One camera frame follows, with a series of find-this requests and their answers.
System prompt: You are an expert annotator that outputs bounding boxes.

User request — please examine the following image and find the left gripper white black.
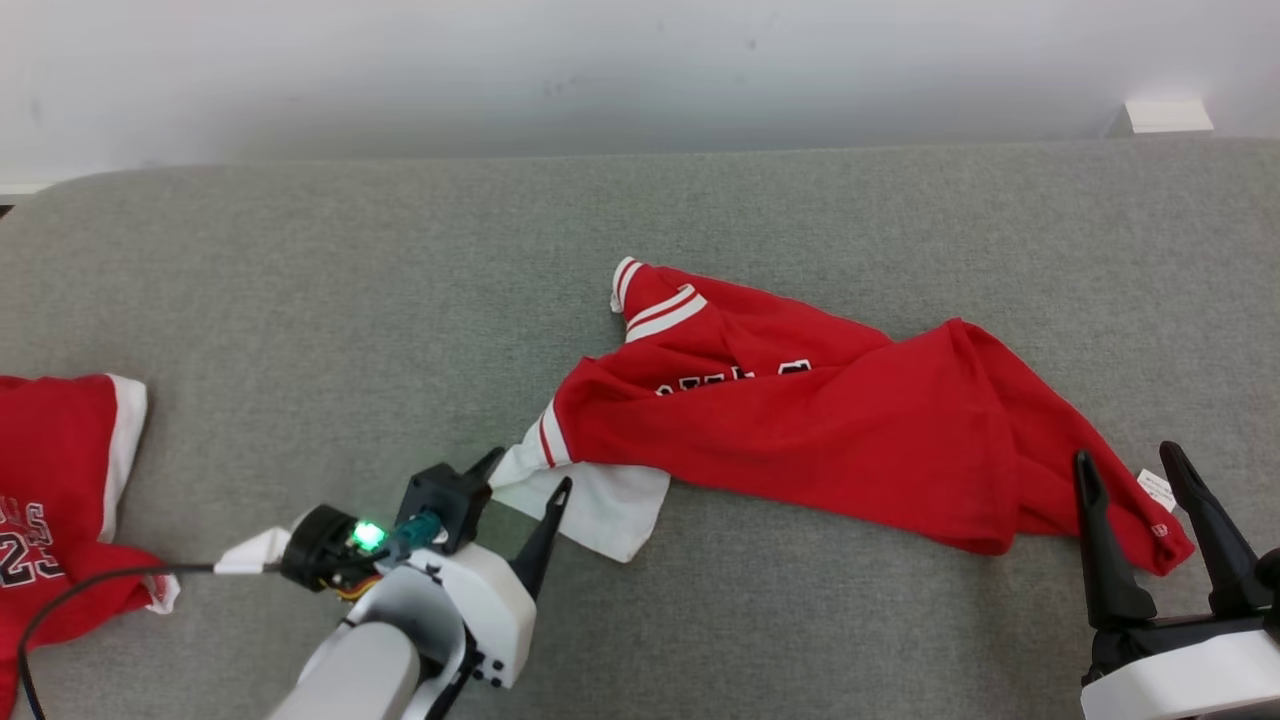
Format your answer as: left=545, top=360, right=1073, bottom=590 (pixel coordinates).
left=420, top=446, right=574, bottom=690

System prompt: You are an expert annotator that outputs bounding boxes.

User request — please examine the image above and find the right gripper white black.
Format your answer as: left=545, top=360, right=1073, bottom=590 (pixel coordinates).
left=1073, top=441, right=1280, bottom=720

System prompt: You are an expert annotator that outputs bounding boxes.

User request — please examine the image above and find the red shirt with white sleeves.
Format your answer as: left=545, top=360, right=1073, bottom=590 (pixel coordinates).
left=490, top=256, right=1196, bottom=579

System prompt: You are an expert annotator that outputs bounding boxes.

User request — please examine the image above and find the red basketball jersey white trim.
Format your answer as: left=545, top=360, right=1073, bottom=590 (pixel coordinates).
left=0, top=373, right=182, bottom=716

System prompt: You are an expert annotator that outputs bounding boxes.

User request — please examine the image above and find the black cable teal plug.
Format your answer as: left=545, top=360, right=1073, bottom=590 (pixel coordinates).
left=18, top=508, right=447, bottom=720

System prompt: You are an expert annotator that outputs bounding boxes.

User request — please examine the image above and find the white tape cable label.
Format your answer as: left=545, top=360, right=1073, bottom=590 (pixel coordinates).
left=213, top=527, right=293, bottom=577

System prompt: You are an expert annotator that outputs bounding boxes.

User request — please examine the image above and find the white wall box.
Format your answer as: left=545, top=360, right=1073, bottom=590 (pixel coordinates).
left=1125, top=100, right=1215, bottom=135

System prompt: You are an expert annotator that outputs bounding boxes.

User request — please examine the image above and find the black white wall skirting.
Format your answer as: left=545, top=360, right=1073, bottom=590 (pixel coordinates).
left=0, top=180, right=56, bottom=217

